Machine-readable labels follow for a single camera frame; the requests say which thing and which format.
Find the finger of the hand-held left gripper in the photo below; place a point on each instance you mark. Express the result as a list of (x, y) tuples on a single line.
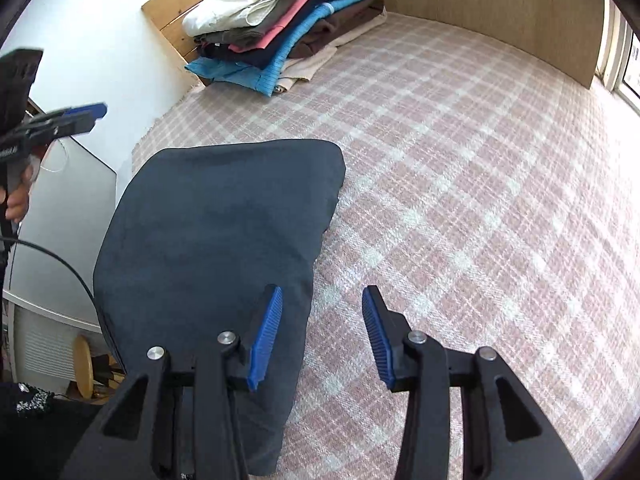
[(60, 129), (85, 110)]

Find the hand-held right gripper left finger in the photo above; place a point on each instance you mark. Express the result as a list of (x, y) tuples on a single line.
[(265, 340)]

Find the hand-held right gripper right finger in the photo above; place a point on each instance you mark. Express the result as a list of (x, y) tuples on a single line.
[(377, 340)]

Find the person's left hand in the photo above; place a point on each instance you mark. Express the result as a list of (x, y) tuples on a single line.
[(17, 202)]

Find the pine wood board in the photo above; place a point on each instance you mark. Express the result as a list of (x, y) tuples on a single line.
[(165, 15)]

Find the blue folded garment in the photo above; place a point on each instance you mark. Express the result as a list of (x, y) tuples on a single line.
[(220, 67)]

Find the pink plaid blanket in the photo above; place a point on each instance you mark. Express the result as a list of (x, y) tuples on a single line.
[(475, 210)]

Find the navy folded garment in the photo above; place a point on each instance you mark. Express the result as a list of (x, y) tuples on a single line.
[(250, 55)]

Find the round wooden stool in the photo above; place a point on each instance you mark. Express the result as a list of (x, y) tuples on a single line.
[(82, 365)]

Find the white vented unit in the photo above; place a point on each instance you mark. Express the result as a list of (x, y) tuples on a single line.
[(50, 345)]

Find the dark grey folded garment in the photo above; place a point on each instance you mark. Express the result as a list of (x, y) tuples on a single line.
[(285, 10)]

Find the beige folded garment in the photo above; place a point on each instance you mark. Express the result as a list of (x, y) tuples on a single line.
[(305, 67)]

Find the pink folded garment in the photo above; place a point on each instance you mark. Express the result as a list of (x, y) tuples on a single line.
[(300, 5)]

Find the person's black speckled sweater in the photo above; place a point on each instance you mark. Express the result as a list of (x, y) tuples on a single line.
[(30, 425)]

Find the brown folded garment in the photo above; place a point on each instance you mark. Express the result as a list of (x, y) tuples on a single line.
[(340, 27)]

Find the light wood panel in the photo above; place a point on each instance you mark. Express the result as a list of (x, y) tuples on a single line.
[(475, 5)]

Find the white window frame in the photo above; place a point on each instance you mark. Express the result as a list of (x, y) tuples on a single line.
[(612, 50)]

